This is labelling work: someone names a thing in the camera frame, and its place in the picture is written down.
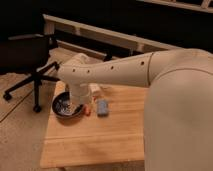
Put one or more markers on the small white block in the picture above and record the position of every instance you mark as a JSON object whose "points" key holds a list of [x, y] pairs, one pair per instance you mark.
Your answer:
{"points": [[95, 89]]}

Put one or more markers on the blue sponge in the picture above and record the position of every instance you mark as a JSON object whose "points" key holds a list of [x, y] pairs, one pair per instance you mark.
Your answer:
{"points": [[102, 107]]}

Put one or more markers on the orange red utensil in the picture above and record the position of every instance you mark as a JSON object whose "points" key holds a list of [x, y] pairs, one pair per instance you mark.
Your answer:
{"points": [[87, 110]]}

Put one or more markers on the black frying pan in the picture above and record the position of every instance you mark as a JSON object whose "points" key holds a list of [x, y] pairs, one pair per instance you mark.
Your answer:
{"points": [[62, 108]]}

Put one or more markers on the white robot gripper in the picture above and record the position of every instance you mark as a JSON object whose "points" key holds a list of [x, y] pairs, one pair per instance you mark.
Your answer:
{"points": [[79, 93]]}

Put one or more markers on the black office chair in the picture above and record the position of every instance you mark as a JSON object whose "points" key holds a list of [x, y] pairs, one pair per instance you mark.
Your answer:
{"points": [[27, 55]]}

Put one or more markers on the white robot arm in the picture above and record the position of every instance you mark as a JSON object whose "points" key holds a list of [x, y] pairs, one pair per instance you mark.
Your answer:
{"points": [[178, 109]]}

